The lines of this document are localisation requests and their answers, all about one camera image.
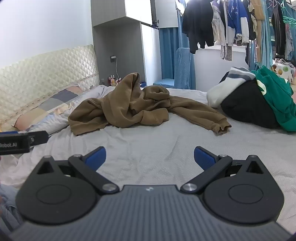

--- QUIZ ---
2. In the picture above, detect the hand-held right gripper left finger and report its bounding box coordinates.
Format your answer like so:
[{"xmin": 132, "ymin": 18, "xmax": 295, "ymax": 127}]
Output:
[{"xmin": 30, "ymin": 146, "xmax": 119, "ymax": 195}]

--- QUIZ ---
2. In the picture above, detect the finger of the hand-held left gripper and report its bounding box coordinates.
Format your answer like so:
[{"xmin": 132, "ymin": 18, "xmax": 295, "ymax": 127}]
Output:
[{"xmin": 0, "ymin": 130, "xmax": 49, "ymax": 147}]

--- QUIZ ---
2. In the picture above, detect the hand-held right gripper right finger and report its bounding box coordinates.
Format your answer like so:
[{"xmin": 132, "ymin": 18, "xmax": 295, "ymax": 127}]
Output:
[{"xmin": 180, "ymin": 146, "xmax": 266, "ymax": 194}]

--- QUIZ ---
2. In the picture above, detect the brown hoodie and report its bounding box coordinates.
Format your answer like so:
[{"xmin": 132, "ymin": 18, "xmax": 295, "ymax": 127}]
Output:
[{"xmin": 68, "ymin": 72, "xmax": 232, "ymax": 136}]

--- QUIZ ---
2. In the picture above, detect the row of hanging clothes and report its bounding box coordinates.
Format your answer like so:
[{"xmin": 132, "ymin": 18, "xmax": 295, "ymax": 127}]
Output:
[{"xmin": 174, "ymin": 0, "xmax": 296, "ymax": 61}]

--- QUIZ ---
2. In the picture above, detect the pale grey quilt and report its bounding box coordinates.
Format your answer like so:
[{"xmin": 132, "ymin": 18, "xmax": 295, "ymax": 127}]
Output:
[{"xmin": 0, "ymin": 85, "xmax": 118, "ymax": 186}]

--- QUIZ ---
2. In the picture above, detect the patchwork pillow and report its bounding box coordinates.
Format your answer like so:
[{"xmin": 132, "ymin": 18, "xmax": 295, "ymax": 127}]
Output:
[{"xmin": 14, "ymin": 85, "xmax": 93, "ymax": 132}]

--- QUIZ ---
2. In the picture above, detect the bed with grey sheet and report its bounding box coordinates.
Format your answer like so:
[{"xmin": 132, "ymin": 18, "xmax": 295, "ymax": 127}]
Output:
[{"xmin": 0, "ymin": 85, "xmax": 296, "ymax": 233}]

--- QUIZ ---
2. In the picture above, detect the person's jeans leg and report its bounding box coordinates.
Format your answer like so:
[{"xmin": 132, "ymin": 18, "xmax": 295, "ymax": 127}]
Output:
[{"xmin": 0, "ymin": 184, "xmax": 23, "ymax": 234}]

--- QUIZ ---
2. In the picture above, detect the cream quilted headboard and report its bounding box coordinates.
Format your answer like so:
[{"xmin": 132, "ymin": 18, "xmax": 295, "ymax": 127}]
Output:
[{"xmin": 0, "ymin": 44, "xmax": 100, "ymax": 127}]

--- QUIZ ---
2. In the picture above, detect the black garment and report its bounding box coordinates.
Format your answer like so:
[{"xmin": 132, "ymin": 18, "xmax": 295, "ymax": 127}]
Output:
[{"xmin": 220, "ymin": 80, "xmax": 281, "ymax": 129}]

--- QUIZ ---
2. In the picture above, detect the white grey striped garment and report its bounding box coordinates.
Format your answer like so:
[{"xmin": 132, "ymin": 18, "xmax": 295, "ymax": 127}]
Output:
[{"xmin": 206, "ymin": 67, "xmax": 256, "ymax": 108}]

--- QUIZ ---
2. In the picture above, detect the group of small bottles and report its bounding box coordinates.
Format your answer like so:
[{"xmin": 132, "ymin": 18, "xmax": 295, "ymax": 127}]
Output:
[{"xmin": 107, "ymin": 75, "xmax": 122, "ymax": 87}]

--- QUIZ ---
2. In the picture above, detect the blue covered chair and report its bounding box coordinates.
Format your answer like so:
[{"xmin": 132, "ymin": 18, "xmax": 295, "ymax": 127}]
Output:
[{"xmin": 153, "ymin": 47, "xmax": 196, "ymax": 90}]

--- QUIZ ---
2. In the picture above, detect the green sweatshirt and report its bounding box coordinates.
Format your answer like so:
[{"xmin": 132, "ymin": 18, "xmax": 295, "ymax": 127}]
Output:
[{"xmin": 251, "ymin": 65, "xmax": 296, "ymax": 132}]

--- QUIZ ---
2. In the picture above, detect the blue curtain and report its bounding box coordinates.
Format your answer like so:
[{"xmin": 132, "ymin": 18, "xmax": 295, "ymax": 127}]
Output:
[
  {"xmin": 159, "ymin": 27, "xmax": 197, "ymax": 85},
  {"xmin": 248, "ymin": 0, "xmax": 274, "ymax": 70}
]

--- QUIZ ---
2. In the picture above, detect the grey wardrobe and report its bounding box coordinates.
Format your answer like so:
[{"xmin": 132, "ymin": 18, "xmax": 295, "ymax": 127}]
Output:
[{"xmin": 91, "ymin": 0, "xmax": 178, "ymax": 87}]

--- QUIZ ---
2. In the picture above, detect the fruit print cloth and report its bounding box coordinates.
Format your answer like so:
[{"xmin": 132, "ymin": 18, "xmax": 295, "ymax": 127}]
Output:
[{"xmin": 272, "ymin": 58, "xmax": 296, "ymax": 83}]

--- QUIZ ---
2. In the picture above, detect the white charger cable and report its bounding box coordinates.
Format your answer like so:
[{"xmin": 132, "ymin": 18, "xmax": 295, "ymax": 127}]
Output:
[{"xmin": 114, "ymin": 57, "xmax": 122, "ymax": 80}]

